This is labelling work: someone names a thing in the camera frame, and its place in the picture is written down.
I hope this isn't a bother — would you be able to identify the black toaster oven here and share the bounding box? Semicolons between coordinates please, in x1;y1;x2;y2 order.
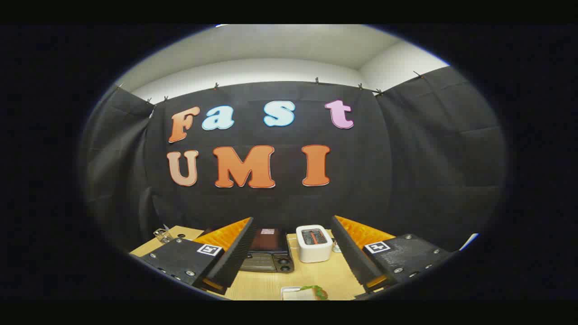
239;227;295;274

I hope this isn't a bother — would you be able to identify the white pop-up toaster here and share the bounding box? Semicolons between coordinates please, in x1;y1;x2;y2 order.
296;224;334;263

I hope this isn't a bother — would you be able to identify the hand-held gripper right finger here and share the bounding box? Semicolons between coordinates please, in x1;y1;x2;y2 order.
331;216;454;294

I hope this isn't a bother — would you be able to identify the lettuce sandwich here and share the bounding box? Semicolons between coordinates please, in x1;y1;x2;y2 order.
289;285;329;301

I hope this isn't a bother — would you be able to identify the white plastic tray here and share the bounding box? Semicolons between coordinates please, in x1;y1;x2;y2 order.
280;286;317;301

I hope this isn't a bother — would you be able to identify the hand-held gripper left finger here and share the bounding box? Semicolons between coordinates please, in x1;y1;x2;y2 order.
130;217;257;295

